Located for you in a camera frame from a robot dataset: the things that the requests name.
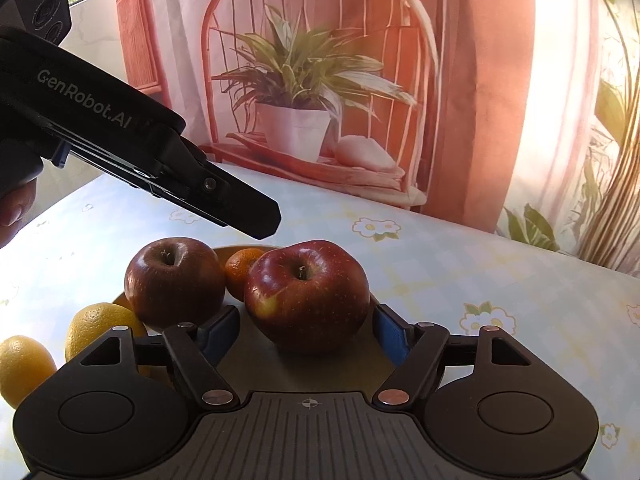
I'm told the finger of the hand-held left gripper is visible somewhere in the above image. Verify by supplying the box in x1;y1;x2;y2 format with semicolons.
150;132;281;240

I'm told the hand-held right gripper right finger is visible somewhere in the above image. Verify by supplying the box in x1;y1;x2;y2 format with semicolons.
371;304;532;406

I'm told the cream round plate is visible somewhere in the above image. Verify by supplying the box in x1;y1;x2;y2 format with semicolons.
111;244;401;396

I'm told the printed backdrop cloth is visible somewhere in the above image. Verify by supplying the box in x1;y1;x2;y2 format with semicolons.
114;0;640;278

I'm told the person's left hand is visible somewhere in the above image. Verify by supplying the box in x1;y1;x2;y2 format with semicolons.
0;179;38;251

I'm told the orange tangerine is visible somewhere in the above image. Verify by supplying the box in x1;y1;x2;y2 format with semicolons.
224;247;266;302

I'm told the dark red apple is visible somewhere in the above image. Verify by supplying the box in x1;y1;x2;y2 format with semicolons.
124;237;227;332

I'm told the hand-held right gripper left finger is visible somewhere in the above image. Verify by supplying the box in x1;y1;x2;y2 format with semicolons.
80;304;242;408

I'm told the yellow lemon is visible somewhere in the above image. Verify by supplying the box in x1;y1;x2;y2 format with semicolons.
65;302;148;376
0;336;58;410

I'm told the floral tablecloth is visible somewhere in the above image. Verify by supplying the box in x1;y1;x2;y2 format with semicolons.
0;160;640;466

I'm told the red apple with yellow patch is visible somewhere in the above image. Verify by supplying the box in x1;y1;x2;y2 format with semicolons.
243;240;372;356

